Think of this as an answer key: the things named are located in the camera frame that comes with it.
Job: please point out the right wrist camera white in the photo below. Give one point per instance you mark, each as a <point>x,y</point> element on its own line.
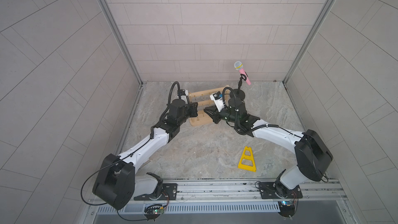
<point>217,98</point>

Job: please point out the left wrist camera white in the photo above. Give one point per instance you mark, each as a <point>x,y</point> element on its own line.
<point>183,95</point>

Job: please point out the yellow triangular plastic stand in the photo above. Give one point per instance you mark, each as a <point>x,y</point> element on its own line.
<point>247,161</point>

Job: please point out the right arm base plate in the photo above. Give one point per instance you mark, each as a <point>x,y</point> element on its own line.
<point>268,191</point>

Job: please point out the pink toy microphone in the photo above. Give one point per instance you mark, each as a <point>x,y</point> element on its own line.
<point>240,68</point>

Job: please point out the right green circuit board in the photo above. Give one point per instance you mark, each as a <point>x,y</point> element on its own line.
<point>287,209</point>

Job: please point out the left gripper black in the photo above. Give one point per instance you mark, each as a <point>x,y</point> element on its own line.
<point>190,108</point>

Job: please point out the green circuit board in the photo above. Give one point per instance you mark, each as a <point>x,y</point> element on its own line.
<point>287,209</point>
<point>154,211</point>

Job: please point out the white ventilation grille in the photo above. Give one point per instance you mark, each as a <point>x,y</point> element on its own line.
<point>200,207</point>

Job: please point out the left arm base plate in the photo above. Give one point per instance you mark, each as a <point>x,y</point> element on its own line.
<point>168,192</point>

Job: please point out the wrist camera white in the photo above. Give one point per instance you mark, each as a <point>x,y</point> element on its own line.
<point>217,98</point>
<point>183,95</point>

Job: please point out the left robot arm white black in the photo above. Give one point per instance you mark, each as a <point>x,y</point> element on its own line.
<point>116,181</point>

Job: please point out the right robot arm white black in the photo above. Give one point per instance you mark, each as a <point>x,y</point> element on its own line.
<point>312,155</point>

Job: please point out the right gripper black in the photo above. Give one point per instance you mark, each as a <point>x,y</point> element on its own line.
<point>213,109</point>

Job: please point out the wooden jewelry display stand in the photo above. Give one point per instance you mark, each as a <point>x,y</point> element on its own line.
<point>203,99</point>

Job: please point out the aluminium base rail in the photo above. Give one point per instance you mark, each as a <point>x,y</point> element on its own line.
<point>244,190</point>

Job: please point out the left green circuit board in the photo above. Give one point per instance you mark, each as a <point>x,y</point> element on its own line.
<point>154,211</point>

